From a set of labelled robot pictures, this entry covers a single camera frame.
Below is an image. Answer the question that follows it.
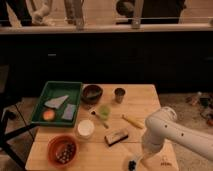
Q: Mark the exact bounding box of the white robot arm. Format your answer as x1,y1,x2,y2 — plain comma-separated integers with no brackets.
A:
141,106,213,161

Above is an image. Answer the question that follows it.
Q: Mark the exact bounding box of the white round lid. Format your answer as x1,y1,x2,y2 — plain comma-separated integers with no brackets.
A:
77,119,95,138

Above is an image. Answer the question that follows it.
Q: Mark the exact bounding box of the dark brown bowl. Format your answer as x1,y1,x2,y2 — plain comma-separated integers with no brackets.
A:
82,85,103,104

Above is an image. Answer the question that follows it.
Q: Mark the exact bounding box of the grey triangular cloth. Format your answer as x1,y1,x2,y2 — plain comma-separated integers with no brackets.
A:
44,95,68,109

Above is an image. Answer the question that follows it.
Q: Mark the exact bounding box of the white handled dish brush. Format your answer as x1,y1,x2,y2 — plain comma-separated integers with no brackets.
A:
128,154,144,171

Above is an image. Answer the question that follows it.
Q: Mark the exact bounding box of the yellow wooden stick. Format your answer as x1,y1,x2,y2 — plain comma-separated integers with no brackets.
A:
122,115,143,129

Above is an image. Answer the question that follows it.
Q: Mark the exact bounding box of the black chair frame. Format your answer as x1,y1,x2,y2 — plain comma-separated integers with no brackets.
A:
0,96,38,169

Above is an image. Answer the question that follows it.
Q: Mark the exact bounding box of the orange bowl with beads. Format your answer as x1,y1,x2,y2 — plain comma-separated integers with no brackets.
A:
47,135,78,169

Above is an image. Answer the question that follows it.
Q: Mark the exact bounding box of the black block eraser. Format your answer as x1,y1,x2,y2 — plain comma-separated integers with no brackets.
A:
104,129,129,146

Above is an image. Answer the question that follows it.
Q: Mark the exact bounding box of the grey rectangular sponge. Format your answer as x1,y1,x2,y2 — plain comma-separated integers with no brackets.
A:
62,104,76,120

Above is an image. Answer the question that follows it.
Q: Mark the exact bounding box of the orange round fruit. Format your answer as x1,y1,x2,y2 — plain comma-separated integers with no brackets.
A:
43,109,55,121

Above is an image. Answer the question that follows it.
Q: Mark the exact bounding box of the green plastic tray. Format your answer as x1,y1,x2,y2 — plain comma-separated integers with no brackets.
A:
31,81,82,127

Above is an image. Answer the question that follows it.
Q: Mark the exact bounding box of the small metal cup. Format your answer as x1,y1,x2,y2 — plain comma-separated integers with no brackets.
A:
114,88,126,103

